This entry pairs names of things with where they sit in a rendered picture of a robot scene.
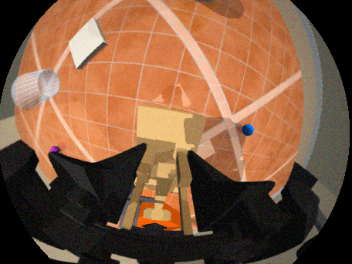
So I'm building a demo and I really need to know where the blue ball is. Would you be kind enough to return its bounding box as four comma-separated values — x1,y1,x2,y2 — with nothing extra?
242,124,253,136

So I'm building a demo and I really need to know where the purple ball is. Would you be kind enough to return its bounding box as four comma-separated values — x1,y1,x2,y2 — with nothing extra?
50,147,59,153

